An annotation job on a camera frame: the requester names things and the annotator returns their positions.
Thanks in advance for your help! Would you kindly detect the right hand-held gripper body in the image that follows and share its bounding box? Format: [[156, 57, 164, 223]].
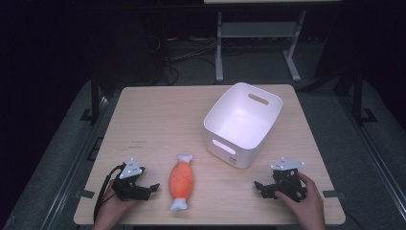
[[269, 156, 308, 203]]

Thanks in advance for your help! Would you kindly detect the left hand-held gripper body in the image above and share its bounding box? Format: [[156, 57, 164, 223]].
[[111, 157, 151, 202]]

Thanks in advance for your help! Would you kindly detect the person's right hand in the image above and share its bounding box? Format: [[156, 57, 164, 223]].
[[273, 172, 327, 224]]

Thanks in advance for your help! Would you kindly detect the person's left hand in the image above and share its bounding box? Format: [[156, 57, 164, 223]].
[[94, 179, 139, 224]]

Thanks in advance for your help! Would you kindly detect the orange plush meat toy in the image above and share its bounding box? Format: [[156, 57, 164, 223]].
[[168, 153, 195, 213]]

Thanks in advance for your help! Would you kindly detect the white plastic basket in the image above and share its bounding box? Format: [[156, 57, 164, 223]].
[[202, 81, 284, 170]]

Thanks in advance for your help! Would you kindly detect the grey metal stand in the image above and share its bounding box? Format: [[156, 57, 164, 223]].
[[214, 9, 308, 83]]

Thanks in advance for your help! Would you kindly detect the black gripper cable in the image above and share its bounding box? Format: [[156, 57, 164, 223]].
[[93, 162, 127, 224]]

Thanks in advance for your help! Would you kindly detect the metal floor rail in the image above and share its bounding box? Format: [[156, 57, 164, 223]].
[[39, 94, 111, 230], [339, 95, 406, 221]]

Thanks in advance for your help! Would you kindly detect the bundle of floor cables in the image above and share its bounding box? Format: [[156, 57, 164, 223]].
[[147, 34, 218, 86]]

